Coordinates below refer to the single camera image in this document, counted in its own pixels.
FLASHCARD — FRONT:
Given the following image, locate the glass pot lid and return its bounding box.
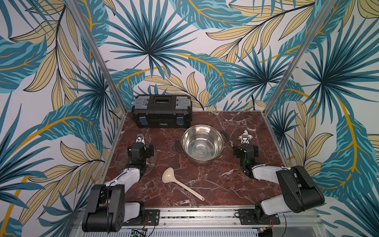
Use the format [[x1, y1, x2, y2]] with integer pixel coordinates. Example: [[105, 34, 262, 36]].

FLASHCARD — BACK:
[[118, 143, 157, 177]]

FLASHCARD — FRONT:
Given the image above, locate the beige plastic ladle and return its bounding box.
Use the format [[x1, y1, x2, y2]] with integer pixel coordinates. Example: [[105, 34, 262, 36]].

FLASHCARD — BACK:
[[162, 167, 205, 201]]

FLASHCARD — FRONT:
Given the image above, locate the stainless steel pot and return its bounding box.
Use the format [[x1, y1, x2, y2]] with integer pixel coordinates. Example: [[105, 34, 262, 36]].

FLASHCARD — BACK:
[[174, 124, 229, 165]]

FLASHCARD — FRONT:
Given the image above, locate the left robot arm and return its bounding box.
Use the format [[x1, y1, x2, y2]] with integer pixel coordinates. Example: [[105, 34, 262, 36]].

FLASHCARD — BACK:
[[82, 142, 155, 233]]

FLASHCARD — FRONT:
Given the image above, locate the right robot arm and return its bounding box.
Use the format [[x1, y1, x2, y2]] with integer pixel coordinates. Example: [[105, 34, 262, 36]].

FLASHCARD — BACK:
[[233, 143, 325, 216]]

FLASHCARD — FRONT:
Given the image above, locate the white faucet pipe fitting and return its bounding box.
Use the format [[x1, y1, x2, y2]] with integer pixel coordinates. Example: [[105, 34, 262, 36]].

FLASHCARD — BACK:
[[238, 130, 252, 143]]

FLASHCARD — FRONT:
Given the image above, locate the black plastic toolbox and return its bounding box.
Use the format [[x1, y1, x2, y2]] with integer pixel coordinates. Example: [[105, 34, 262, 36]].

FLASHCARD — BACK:
[[131, 95, 192, 128]]

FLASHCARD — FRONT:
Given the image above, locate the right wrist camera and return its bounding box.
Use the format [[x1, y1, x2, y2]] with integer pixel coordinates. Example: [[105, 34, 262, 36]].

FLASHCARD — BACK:
[[239, 133, 252, 144]]

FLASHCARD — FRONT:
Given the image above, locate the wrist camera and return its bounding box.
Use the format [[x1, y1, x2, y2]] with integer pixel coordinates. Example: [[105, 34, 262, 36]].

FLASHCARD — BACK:
[[136, 134, 145, 145], [239, 133, 252, 144]]

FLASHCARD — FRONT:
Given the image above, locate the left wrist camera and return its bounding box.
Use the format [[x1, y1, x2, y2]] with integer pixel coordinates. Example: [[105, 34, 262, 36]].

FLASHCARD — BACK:
[[136, 134, 145, 145]]

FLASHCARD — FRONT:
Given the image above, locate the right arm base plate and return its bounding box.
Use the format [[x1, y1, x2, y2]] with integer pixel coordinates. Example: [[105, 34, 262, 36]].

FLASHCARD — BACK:
[[234, 209, 280, 226]]

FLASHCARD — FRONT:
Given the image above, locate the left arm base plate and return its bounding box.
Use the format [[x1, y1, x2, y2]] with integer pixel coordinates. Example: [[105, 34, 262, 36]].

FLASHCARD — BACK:
[[126, 209, 160, 226]]

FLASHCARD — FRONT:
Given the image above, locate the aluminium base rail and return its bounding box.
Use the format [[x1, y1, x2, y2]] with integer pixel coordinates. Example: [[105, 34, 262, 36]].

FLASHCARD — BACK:
[[70, 206, 328, 237]]

